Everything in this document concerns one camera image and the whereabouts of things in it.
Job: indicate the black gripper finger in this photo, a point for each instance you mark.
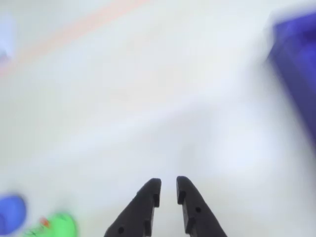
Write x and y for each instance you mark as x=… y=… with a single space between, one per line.
x=200 y=218
x=133 y=214

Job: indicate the blue plastic box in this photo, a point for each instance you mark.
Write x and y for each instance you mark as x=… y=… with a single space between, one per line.
x=296 y=64

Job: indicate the green toy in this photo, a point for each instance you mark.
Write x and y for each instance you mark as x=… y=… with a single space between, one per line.
x=59 y=225

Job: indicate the blue toy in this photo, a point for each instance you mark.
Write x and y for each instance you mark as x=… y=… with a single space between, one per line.
x=11 y=213

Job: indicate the long orange tape strip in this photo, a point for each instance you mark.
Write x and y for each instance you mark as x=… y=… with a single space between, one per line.
x=74 y=32

